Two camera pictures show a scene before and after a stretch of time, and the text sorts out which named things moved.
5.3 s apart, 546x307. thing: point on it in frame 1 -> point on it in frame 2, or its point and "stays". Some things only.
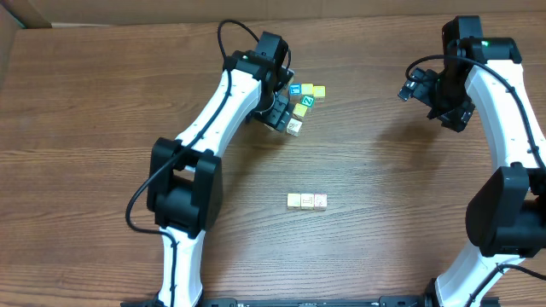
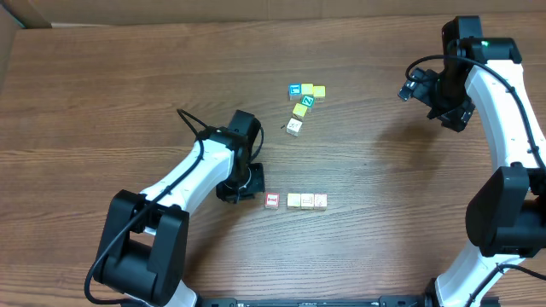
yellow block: (293, 200) stays
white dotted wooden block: (307, 200) stays
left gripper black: (279, 114) -> (257, 182)
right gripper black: (456, 116) stays
